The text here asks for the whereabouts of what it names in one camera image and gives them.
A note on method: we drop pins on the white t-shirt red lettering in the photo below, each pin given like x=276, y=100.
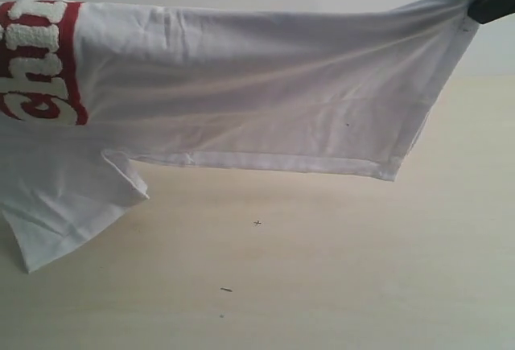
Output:
x=88, y=88

